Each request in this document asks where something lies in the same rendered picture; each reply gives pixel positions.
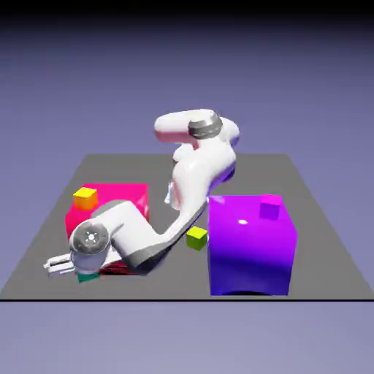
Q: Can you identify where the large pink box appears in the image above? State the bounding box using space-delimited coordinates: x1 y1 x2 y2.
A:
64 182 150 276

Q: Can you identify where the small magenta cube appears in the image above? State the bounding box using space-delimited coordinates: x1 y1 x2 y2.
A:
259 194 283 221

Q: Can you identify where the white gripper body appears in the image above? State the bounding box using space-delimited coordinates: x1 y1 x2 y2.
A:
42 253 76 276

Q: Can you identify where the large purple box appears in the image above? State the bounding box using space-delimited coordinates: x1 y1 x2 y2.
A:
207 194 299 297

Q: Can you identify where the small orange cube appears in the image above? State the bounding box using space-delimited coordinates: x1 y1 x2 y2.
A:
72 186 99 211

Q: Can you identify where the small teal cube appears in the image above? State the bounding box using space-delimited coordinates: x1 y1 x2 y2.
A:
77 271 99 284

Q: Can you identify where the small lime green cube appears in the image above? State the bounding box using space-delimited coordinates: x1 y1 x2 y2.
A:
186 226 209 251

